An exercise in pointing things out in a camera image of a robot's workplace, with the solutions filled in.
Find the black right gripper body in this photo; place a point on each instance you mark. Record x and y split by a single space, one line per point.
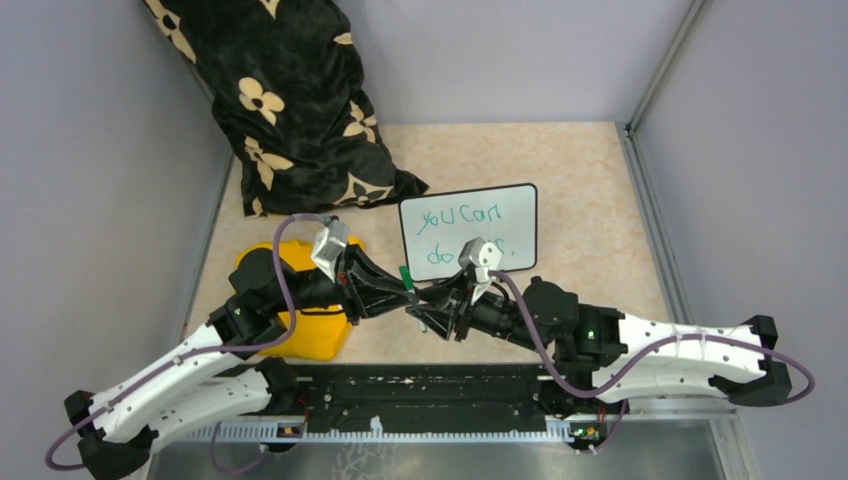
497 316

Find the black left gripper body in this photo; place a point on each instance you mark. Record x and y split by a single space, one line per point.
351 292

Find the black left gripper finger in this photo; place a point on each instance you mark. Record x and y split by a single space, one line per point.
373 307
373 276

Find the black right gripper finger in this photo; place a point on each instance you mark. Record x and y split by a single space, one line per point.
440 297
445 325

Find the green white marker pen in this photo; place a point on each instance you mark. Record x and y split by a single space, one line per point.
410 310

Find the white whiteboard black frame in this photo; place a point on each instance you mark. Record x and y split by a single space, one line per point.
436 227

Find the green marker cap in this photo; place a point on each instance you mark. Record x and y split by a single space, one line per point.
406 278

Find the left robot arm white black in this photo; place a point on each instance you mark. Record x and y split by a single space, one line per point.
209 377

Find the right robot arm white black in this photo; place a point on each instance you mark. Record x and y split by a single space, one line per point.
603 354

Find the yellow folded cloth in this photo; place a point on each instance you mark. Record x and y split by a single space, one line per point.
320 333

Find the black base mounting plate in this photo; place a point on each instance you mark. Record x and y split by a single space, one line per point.
430 398

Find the black floral blanket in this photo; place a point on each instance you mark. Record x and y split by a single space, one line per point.
287 86

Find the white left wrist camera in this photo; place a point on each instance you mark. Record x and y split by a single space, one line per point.
329 245

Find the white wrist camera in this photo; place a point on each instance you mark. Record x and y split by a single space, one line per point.
329 245
477 258

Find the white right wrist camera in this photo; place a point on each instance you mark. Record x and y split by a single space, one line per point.
477 258

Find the aluminium frame rail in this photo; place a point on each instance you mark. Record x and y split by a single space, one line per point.
668 138

